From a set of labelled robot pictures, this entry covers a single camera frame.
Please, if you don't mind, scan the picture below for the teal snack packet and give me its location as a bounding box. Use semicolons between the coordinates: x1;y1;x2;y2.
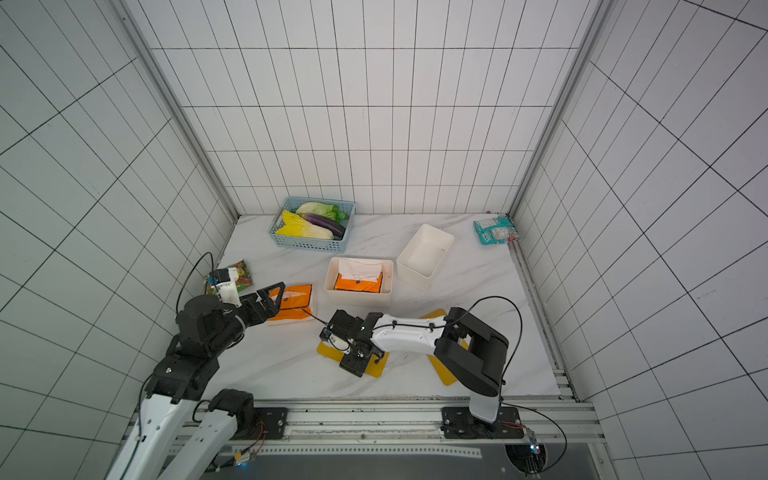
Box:
473;217;518;246

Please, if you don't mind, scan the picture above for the blue plastic basket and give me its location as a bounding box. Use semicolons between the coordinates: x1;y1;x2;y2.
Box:
269;196;356;253

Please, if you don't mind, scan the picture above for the orange tissue pack with sheet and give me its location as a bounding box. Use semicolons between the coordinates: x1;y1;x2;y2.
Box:
333;258;383;293

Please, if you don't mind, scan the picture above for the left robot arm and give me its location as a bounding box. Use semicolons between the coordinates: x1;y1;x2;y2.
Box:
107;282;288;479

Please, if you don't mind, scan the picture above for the white tissue box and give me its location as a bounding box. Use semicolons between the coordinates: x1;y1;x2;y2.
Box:
324;257;394;307
396;224;455;290

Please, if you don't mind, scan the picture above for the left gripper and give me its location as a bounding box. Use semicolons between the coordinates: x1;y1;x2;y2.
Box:
209;285;285;355

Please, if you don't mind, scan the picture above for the green snack bag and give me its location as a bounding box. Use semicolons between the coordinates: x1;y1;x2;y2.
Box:
205;260;253;294

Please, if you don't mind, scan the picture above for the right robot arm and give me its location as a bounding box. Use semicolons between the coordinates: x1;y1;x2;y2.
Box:
318;307;526;440

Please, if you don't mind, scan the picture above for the green toy lettuce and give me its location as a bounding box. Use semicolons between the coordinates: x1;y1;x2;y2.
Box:
295;202;348;223

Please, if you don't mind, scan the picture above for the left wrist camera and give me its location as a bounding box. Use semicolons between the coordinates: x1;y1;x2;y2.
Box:
207;267;241;308

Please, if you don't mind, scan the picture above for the yellow box lid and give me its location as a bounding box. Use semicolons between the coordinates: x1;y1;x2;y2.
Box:
317;342;389;378
423;309;458;386

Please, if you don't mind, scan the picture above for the yellow toy cabbage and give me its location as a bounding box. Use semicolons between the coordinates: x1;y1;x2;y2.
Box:
275;210;334;240

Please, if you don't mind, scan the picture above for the aluminium mounting rail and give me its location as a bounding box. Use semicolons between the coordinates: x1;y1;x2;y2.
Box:
221;397;606;460

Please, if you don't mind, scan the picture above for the purple toy eggplant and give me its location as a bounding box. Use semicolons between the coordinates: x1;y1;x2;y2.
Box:
302;213;346;240

